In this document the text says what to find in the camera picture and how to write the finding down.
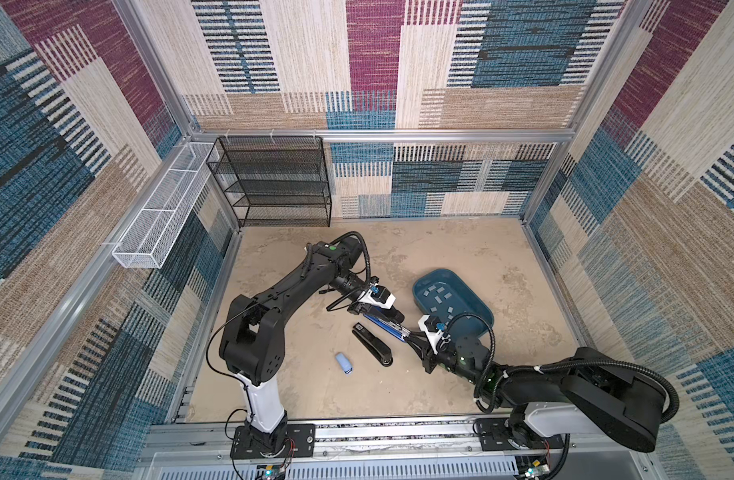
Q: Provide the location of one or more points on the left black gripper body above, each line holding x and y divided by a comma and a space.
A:
355, 309

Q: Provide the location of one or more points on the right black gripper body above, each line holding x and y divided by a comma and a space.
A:
445, 358

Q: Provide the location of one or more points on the black stapler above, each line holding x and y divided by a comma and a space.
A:
375, 346

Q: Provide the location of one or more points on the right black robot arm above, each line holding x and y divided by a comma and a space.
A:
587, 393

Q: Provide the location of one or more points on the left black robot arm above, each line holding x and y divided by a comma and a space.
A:
252, 339

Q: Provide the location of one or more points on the teal plastic tray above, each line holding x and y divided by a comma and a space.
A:
459, 296

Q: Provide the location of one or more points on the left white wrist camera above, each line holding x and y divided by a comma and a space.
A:
379, 296

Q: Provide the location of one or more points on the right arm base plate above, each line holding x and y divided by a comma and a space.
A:
497, 434

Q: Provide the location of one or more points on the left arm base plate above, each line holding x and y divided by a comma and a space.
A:
296, 441

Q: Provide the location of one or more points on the black wire mesh shelf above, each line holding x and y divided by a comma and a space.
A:
273, 181

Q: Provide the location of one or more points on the white wire mesh basket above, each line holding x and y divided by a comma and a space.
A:
149, 239

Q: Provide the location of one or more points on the aluminium mounting rail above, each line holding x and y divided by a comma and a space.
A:
417, 447

